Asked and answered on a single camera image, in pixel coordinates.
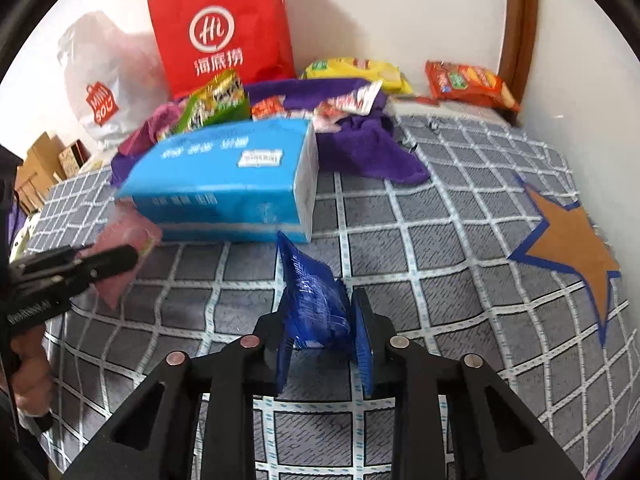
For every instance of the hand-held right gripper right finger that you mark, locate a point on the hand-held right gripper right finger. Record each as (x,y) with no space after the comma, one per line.
(362,350)

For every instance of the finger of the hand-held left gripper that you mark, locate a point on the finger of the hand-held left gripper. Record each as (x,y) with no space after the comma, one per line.
(112,260)

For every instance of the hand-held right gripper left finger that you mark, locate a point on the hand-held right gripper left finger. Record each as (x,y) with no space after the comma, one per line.
(282,360)

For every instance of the translucent pink snack packet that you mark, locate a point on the translucent pink snack packet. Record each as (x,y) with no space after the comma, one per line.
(125,240)

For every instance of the blue snack packet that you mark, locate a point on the blue snack packet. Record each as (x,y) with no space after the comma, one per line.
(310,290)

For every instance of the green snack packet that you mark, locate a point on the green snack packet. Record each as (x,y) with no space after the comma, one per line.
(215,102)

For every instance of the red foil snack packet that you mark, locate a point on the red foil snack packet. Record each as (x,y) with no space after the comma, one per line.
(267,108)

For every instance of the red and white snack packet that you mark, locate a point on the red and white snack packet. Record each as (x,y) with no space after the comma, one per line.
(330,109)

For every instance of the pink and white candy packet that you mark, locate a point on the pink and white candy packet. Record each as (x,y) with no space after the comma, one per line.
(362,97)

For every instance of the person's left hand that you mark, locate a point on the person's left hand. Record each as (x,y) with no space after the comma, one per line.
(32,380)

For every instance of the light wooden furniture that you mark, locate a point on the light wooden furniture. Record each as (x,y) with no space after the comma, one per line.
(37,170)

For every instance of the grey checked blanket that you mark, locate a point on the grey checked blanket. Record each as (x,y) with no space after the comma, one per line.
(450,260)

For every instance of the blue tissue pack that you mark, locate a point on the blue tissue pack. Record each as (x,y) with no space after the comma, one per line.
(215,180)

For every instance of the white plastic bag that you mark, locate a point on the white plastic bag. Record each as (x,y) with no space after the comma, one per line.
(115,60)

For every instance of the purple towel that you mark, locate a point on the purple towel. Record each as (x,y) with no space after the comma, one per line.
(370,150)

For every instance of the red paper bag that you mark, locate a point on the red paper bag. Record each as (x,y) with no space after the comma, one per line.
(220,10)

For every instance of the yellow chips bag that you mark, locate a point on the yellow chips bag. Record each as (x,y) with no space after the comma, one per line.
(350,70)

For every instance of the orange chips bag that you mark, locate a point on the orange chips bag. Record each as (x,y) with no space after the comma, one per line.
(465,82)

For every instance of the picture frame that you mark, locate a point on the picture frame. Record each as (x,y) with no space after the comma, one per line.
(72,160)

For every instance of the brown wooden door frame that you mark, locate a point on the brown wooden door frame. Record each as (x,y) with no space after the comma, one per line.
(520,25)

